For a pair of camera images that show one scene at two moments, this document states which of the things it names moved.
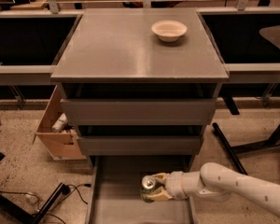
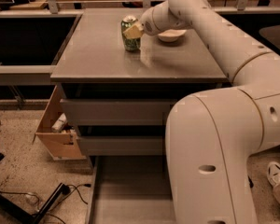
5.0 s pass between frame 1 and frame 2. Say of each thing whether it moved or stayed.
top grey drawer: stayed
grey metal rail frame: stayed
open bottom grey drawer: stayed
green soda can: moved
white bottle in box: stayed
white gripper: moved
